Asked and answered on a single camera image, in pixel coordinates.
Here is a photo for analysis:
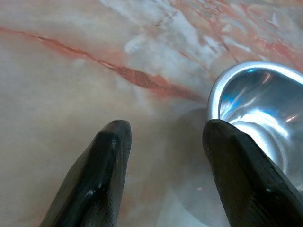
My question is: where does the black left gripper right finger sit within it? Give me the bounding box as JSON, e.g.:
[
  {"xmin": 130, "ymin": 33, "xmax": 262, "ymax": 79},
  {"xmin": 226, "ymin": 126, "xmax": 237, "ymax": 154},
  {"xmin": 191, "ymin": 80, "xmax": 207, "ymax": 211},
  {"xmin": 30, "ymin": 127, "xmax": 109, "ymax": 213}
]
[{"xmin": 202, "ymin": 119, "xmax": 303, "ymax": 227}]

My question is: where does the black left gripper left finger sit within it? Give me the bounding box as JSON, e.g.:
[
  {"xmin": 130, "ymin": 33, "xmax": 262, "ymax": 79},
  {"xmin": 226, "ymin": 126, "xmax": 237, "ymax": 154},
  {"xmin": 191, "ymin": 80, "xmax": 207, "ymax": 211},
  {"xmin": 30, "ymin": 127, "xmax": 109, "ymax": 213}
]
[{"xmin": 39, "ymin": 119, "xmax": 132, "ymax": 227}]

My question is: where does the shiny metal bowl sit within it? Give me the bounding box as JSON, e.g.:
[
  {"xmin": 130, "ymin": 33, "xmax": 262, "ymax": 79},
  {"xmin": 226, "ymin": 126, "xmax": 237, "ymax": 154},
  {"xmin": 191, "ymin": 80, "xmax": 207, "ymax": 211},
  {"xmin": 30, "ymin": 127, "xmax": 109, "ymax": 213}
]
[{"xmin": 207, "ymin": 61, "xmax": 303, "ymax": 193}]

